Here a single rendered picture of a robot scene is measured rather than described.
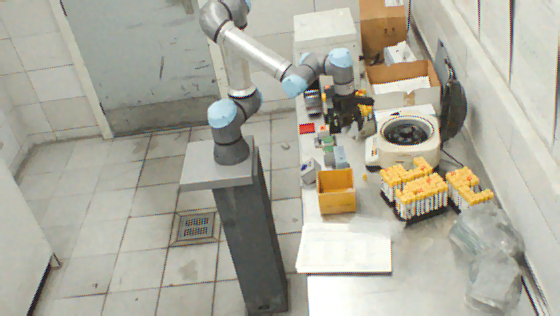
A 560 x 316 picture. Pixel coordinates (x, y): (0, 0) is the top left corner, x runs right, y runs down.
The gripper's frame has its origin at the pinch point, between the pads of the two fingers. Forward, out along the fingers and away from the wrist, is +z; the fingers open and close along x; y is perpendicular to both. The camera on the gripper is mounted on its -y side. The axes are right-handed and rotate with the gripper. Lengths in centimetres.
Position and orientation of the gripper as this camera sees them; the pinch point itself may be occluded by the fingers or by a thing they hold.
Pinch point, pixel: (357, 135)
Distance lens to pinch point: 221.7
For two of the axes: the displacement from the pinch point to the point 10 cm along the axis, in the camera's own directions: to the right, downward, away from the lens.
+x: 4.9, 4.2, -7.7
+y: -8.5, 4.2, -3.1
